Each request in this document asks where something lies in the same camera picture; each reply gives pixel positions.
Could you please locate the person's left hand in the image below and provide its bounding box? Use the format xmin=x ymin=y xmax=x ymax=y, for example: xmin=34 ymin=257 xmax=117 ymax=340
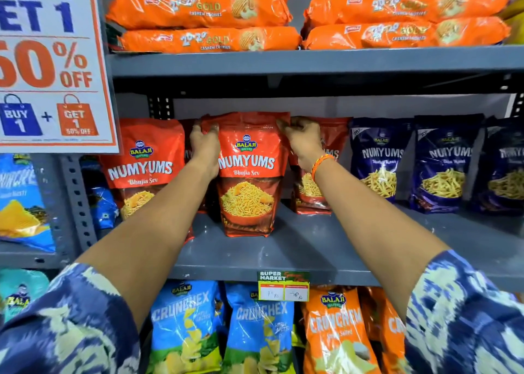
xmin=189 ymin=123 xmax=222 ymax=181

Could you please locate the person's right hand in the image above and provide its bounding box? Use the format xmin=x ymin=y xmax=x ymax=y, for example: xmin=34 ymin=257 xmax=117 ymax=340
xmin=277 ymin=116 xmax=329 ymax=173

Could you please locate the person's right forearm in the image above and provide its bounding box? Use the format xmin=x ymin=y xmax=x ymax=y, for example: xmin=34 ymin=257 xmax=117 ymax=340
xmin=313 ymin=157 xmax=452 ymax=322

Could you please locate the person's left forearm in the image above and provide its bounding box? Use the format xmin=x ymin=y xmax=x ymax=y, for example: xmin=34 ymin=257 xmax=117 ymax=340
xmin=76 ymin=159 xmax=218 ymax=330

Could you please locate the navy snack pouch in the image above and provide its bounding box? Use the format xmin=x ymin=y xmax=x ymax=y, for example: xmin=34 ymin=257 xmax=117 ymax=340
xmin=409 ymin=114 xmax=486 ymax=214
xmin=350 ymin=118 xmax=414 ymax=203
xmin=471 ymin=116 xmax=524 ymax=216

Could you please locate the orange cookie pack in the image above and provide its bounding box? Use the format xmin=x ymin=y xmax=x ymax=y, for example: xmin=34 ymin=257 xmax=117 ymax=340
xmin=118 ymin=26 xmax=303 ymax=54
xmin=303 ymin=0 xmax=510 ymax=31
xmin=302 ymin=16 xmax=511 ymax=50
xmin=106 ymin=0 xmax=294 ymax=30

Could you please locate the grey metal shelf rack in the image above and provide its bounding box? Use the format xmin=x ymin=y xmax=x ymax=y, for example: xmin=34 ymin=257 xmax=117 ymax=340
xmin=61 ymin=0 xmax=524 ymax=293

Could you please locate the small blue snack bag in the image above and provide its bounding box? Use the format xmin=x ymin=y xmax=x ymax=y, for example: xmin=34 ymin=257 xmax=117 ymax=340
xmin=79 ymin=160 xmax=120 ymax=231

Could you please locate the shelf price label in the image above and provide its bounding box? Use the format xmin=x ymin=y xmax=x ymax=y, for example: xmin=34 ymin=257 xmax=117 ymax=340
xmin=257 ymin=270 xmax=311 ymax=303

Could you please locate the white orange-bordered offer sign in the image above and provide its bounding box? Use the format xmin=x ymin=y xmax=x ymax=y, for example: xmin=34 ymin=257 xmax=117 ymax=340
xmin=0 ymin=0 xmax=120 ymax=154

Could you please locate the blue green chips bag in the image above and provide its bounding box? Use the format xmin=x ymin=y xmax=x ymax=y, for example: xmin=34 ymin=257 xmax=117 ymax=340
xmin=147 ymin=280 xmax=224 ymax=374
xmin=222 ymin=282 xmax=297 ymax=374

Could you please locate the large blue chips bag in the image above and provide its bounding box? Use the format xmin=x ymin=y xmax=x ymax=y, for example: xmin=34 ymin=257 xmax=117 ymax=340
xmin=0 ymin=153 xmax=56 ymax=253

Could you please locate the orange chips bag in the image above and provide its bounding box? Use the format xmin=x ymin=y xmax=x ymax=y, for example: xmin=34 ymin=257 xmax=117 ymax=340
xmin=302 ymin=287 xmax=382 ymax=374
xmin=359 ymin=286 xmax=409 ymax=374

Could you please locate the blue patterned left sleeve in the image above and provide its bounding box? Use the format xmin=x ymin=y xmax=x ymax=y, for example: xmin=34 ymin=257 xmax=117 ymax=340
xmin=0 ymin=262 xmax=142 ymax=374

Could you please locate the blue patterned sleeve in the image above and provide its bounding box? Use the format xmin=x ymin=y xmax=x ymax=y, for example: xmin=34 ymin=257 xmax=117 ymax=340
xmin=0 ymin=262 xmax=142 ymax=374
xmin=404 ymin=250 xmax=524 ymax=374

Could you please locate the teal chips bag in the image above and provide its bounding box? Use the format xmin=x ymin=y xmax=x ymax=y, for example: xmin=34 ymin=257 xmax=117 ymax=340
xmin=0 ymin=268 xmax=50 ymax=324

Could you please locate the blue patterned right sleeve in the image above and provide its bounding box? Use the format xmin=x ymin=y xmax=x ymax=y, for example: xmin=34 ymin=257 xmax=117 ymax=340
xmin=404 ymin=250 xmax=524 ymax=374

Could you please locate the orange thread bracelet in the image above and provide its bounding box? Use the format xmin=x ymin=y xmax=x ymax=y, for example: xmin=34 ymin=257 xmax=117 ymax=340
xmin=311 ymin=154 xmax=336 ymax=182

